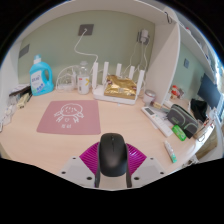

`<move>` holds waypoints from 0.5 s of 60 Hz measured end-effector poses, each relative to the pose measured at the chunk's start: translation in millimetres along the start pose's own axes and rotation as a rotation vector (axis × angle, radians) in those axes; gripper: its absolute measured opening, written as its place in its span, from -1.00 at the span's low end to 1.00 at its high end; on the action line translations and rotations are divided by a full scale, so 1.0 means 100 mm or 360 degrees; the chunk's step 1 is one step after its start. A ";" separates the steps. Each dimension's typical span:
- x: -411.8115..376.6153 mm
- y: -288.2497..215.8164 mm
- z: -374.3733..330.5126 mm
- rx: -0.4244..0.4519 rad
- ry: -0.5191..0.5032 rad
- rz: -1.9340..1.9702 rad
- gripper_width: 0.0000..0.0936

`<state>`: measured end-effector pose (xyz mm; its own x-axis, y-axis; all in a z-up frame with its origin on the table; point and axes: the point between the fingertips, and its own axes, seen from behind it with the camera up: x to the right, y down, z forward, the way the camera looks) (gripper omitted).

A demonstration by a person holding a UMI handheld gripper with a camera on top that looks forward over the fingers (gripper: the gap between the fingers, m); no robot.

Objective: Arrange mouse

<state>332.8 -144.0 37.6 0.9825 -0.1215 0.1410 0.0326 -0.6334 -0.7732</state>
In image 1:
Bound blue detergent bottle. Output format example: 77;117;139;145
28;54;55;97

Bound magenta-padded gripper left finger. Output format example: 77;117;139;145
58;141;101;189

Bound white power cable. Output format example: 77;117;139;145
73;29;99;66

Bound gold foil bag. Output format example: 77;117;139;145
103;74;138;100

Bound yellow small box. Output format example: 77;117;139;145
17;93;30;109

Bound grey wall switch plate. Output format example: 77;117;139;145
18;43;30;59

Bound grey wall socket plate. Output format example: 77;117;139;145
78;23;95;37

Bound black monitor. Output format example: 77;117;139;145
197;73;222;109

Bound black cloth bag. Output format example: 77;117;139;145
190;98;208;123

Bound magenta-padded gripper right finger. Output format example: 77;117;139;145
124;142;167;189

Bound stack of books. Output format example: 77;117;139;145
9;84;32;98

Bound grey pencil case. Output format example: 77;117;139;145
166;103;200;139

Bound white power strip with cables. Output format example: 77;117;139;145
54;65;79;93

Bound pink printed mouse pad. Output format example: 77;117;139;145
36;99;102;136

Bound white wall charger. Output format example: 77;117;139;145
137;29;150;45

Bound clear plastic bags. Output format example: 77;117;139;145
0;103;18;133

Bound white green tube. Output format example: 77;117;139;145
163;140;178;164

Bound small silver can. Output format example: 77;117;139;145
143;89;157;107

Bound white remote control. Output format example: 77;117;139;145
141;105;174;138

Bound white shelf unit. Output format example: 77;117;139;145
19;0;223;106

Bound black computer mouse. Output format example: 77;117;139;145
98;132;129;178

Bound white router with antennas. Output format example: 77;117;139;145
91;61;146;106

